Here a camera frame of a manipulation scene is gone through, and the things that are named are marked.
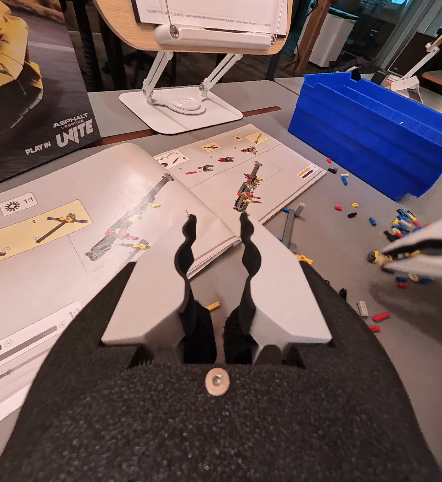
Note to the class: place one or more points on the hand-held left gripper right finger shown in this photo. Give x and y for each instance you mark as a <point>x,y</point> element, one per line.
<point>288,301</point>

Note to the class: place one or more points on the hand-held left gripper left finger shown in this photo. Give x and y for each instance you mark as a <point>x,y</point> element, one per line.
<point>145,301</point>

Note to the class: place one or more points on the pile of small lego pieces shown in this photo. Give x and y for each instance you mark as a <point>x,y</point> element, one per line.
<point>396,231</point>

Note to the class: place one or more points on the long yellow lego axle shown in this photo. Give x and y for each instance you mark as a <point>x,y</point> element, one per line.
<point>213,305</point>

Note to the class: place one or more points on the light grey lego sleeve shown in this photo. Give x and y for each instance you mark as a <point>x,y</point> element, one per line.
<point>363,308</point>

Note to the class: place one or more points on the long grey lego beam assembly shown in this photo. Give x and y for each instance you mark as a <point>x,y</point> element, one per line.
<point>289,226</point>

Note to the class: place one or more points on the lego instruction booklet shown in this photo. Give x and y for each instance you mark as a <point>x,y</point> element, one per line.
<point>92,180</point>

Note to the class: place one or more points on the blue plastic bin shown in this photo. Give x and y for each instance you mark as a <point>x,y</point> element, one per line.
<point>375,143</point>

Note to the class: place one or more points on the white stand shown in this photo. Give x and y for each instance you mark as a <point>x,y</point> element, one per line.
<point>213,113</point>

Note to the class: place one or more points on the white cabinet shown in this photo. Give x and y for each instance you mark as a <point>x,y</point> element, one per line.
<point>330,37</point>

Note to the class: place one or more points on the black yellow box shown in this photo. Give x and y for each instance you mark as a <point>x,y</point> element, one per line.
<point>55,94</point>

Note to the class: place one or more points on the light wooden board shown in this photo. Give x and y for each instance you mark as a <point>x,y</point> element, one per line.
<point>123,26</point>

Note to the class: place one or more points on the white printed paper sheet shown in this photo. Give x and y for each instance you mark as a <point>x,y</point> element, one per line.
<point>205,15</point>

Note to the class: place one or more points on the wooden post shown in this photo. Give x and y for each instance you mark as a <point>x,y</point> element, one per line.
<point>311,34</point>

